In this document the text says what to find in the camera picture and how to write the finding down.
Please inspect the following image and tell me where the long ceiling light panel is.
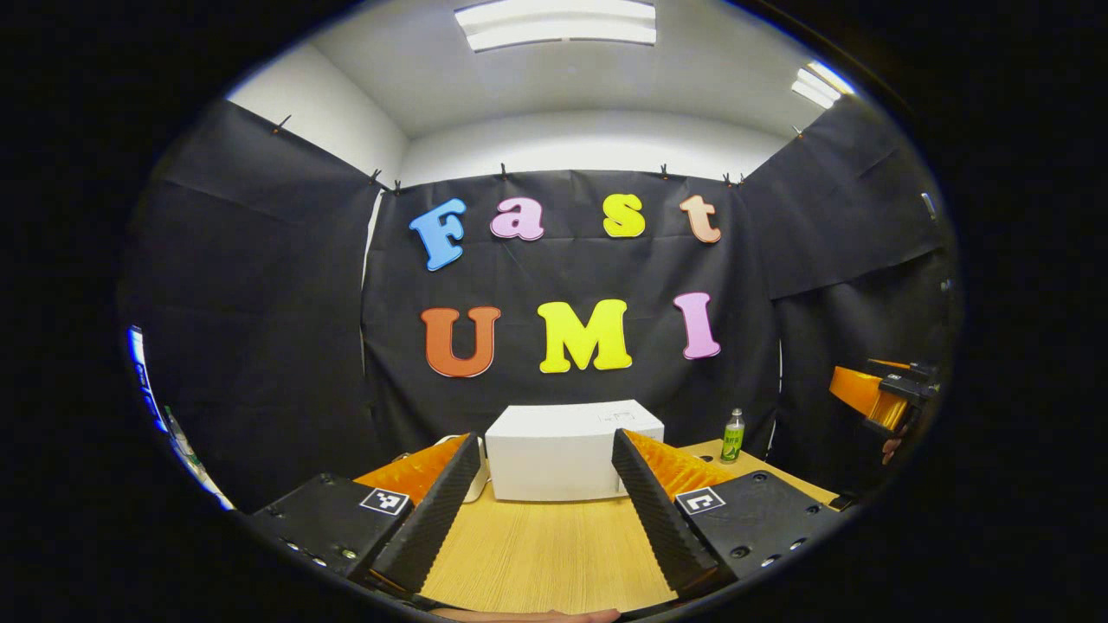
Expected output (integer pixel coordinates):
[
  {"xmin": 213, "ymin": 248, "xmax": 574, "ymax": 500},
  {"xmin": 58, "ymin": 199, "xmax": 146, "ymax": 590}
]
[{"xmin": 454, "ymin": 0, "xmax": 657, "ymax": 51}]

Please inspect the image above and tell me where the white microwave oven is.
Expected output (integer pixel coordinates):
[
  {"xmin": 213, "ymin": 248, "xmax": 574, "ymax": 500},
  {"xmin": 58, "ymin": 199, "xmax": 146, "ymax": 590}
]
[{"xmin": 484, "ymin": 399, "xmax": 666, "ymax": 503}]

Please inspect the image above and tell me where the small ceiling light panel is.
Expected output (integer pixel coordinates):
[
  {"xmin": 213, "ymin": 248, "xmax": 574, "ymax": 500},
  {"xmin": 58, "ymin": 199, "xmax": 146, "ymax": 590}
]
[{"xmin": 790, "ymin": 61, "xmax": 856, "ymax": 110}]

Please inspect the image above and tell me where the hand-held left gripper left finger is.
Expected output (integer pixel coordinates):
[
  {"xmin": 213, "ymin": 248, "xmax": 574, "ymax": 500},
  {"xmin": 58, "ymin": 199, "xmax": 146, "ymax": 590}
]
[{"xmin": 247, "ymin": 431, "xmax": 483, "ymax": 598}]

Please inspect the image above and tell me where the green drink bottle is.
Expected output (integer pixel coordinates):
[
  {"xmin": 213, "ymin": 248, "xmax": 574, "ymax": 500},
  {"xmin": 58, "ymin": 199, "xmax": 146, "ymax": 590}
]
[{"xmin": 720, "ymin": 408, "xmax": 746, "ymax": 465}]

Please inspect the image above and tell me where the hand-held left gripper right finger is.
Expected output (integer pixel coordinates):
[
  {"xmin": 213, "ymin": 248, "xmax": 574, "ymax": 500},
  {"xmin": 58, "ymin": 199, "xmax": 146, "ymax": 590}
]
[{"xmin": 611, "ymin": 427, "xmax": 845, "ymax": 600}]

